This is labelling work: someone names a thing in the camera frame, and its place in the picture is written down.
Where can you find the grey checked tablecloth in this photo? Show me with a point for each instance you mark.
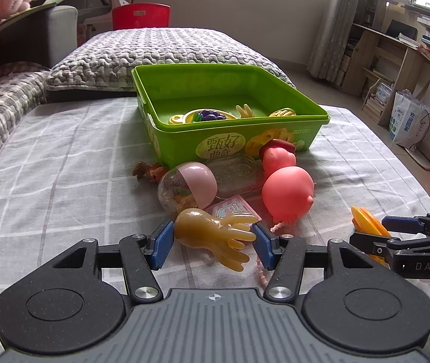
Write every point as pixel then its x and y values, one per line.
pixel 67 177

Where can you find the grey quilted cushion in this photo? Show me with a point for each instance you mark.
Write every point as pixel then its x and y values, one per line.
pixel 162 53

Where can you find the grey curtain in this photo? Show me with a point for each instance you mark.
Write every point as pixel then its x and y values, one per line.
pixel 339 22

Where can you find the amber starfish toy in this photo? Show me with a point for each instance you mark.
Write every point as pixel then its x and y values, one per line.
pixel 244 111

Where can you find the purple toy grapes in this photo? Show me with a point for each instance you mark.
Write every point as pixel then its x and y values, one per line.
pixel 211 115

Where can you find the grey sofa armrest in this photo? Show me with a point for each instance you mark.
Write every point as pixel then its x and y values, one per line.
pixel 56 34

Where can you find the pink clear capsule ball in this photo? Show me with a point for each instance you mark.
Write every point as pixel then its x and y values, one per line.
pixel 196 179

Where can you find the red plastic stool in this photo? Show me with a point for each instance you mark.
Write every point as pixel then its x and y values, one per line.
pixel 141 17

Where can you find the yellow toy corn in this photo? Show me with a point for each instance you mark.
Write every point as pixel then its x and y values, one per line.
pixel 283 113

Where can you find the clear plastic case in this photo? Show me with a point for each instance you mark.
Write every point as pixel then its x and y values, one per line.
pixel 237 176

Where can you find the pink card packet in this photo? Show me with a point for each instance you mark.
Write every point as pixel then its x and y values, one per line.
pixel 233 206

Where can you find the pink pig toy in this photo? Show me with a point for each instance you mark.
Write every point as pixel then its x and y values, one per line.
pixel 286 193

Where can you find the wooden shelf desk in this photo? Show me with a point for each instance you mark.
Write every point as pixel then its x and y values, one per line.
pixel 389 60

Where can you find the brown orange animal toy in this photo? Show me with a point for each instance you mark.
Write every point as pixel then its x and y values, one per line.
pixel 150 172

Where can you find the yellow toy cup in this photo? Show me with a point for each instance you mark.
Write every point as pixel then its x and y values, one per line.
pixel 179 119

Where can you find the amber rubber hand toy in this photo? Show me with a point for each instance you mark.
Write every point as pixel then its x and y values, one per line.
pixel 199 228

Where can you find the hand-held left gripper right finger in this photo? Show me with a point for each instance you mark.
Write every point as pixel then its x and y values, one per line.
pixel 264 247

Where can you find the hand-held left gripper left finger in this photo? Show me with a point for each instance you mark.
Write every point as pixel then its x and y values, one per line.
pixel 162 244

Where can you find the green plastic box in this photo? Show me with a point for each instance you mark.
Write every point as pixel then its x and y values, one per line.
pixel 162 94

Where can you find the white shopping bag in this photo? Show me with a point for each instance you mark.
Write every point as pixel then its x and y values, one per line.
pixel 407 121

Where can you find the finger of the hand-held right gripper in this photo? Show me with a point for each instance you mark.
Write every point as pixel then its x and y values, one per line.
pixel 398 223
pixel 370 242

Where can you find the dark laptop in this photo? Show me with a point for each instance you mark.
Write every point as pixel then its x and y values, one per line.
pixel 402 30

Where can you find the orange toy pumpkin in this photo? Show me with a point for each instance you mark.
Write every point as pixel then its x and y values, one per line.
pixel 368 223

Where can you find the open book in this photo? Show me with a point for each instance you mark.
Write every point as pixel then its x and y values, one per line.
pixel 25 13

